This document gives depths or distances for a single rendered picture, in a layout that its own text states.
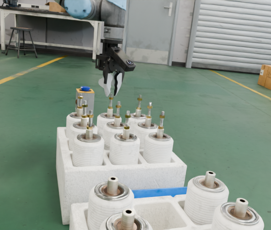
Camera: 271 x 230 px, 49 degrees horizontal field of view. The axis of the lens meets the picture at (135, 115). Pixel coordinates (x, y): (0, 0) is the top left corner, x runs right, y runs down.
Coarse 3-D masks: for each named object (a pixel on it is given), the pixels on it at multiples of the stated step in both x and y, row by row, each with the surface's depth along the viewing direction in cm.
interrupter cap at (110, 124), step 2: (108, 122) 107; (110, 122) 107; (112, 122) 108; (120, 122) 109; (106, 124) 105; (108, 124) 105; (110, 124) 106; (112, 124) 106; (120, 124) 107; (122, 124) 107; (124, 124) 107; (108, 126) 103; (110, 126) 103; (112, 126) 103; (114, 126) 104; (120, 126) 105; (122, 126) 104; (112, 128) 102; (114, 128) 102; (116, 128) 102; (118, 128) 102; (120, 128) 102; (122, 128) 103
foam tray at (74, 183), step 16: (64, 128) 118; (64, 144) 102; (64, 160) 90; (144, 160) 96; (176, 160) 99; (64, 176) 84; (80, 176) 86; (96, 176) 87; (128, 176) 90; (144, 176) 92; (160, 176) 94; (176, 176) 96; (64, 192) 86; (80, 192) 87; (64, 208) 87; (64, 224) 89
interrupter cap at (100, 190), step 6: (96, 186) 63; (102, 186) 64; (120, 186) 64; (126, 186) 64; (96, 192) 61; (102, 192) 61; (120, 192) 62; (126, 192) 62; (102, 198) 59; (108, 198) 59; (114, 198) 60; (120, 198) 60
